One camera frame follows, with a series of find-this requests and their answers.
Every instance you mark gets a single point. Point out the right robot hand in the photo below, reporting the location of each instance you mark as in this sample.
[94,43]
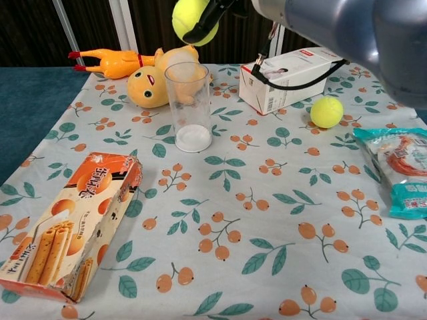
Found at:
[207,20]

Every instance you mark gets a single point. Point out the yellow tennis ball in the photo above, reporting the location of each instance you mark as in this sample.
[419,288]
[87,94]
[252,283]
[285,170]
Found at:
[187,20]
[327,112]

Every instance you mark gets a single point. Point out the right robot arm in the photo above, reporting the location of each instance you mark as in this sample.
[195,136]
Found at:
[350,26]

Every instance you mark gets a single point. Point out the yellow duck plush toy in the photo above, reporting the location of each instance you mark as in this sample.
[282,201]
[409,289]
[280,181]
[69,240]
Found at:
[146,88]

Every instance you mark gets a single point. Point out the clear plastic tube cup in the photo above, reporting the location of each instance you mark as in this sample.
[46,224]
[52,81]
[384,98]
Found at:
[190,110]

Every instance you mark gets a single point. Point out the white carton box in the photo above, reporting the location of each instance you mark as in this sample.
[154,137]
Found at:
[287,83]

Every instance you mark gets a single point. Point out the orange rubber chicken toy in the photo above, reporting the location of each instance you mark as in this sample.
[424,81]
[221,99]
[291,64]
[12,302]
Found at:
[113,63]

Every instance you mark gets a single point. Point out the teal table cover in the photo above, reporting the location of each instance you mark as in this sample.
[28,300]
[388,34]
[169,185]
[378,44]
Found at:
[33,110]

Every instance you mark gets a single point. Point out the floral tablecloth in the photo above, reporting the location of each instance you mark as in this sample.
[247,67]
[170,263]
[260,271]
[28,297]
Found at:
[250,216]

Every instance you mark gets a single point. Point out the teal snack packet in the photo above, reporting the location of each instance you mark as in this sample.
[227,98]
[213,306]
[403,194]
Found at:
[400,166]

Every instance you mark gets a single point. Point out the orange egg roll box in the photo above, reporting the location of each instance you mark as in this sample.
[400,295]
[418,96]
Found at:
[66,220]

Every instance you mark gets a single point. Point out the white partition frame post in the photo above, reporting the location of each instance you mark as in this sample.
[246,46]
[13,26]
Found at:
[277,40]
[66,30]
[123,23]

